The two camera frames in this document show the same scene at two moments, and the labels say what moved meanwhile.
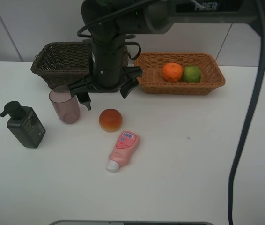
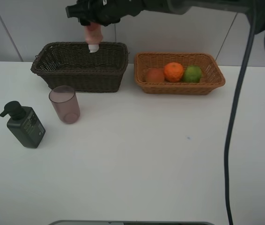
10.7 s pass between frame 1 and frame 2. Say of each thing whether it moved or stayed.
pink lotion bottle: moved
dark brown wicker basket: stayed
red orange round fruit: moved
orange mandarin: stayed
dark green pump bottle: stayed
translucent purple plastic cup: stayed
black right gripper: moved
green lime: stayed
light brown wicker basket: stayed
